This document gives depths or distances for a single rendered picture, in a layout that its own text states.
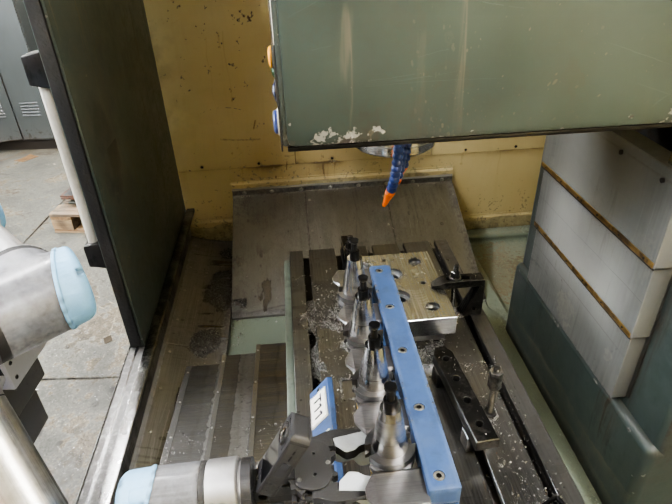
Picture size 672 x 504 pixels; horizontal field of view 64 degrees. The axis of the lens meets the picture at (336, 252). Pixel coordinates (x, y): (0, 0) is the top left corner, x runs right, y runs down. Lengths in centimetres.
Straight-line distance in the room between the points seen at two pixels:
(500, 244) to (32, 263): 190
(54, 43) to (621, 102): 101
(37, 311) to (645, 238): 99
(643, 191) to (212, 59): 145
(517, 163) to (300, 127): 174
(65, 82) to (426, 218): 136
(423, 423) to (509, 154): 171
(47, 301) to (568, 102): 73
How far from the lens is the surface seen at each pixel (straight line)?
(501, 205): 241
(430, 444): 72
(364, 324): 84
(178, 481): 74
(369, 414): 76
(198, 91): 207
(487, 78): 71
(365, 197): 216
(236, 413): 142
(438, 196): 220
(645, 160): 111
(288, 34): 66
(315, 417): 114
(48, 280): 83
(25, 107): 574
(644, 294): 114
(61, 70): 127
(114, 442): 138
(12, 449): 80
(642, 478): 134
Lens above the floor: 179
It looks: 32 degrees down
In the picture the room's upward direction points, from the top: 2 degrees counter-clockwise
